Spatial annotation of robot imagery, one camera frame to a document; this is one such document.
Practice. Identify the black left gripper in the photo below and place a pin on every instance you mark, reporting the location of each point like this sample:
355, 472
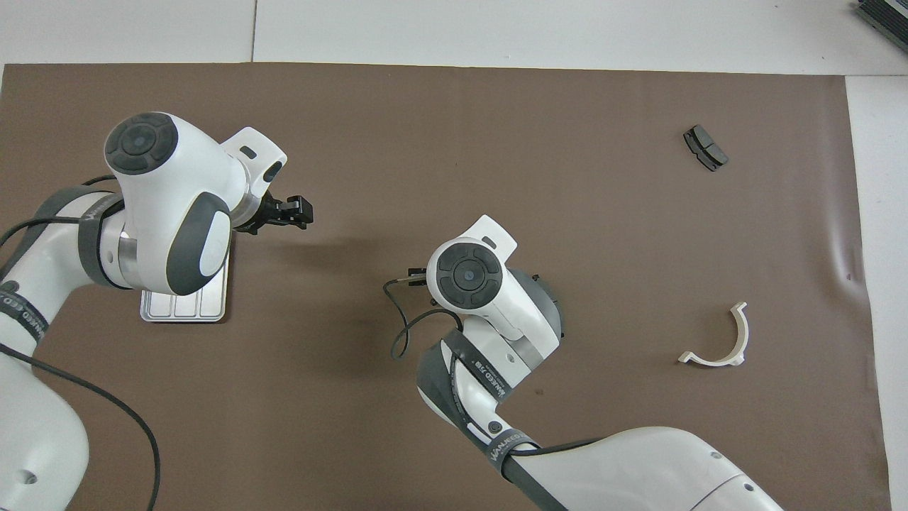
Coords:
264, 216

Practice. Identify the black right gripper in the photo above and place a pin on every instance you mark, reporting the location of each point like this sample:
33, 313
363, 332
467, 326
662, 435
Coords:
418, 276

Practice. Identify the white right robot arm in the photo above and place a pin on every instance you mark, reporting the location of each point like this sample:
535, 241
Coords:
638, 468

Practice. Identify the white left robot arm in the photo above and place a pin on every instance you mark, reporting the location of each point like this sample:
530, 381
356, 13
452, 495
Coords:
170, 177

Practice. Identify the silver metal tray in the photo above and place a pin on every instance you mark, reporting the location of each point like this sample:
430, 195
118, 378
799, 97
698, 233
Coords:
184, 309

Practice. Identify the brown table mat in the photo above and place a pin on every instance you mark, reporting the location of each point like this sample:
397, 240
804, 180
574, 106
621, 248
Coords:
496, 142

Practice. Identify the short dark brake pad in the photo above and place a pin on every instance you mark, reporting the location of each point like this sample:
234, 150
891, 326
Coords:
706, 147

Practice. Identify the dark ribbed device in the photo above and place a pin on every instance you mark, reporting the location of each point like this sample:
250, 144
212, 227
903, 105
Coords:
887, 18

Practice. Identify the white curved plastic bracket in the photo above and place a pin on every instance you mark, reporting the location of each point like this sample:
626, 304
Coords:
742, 333

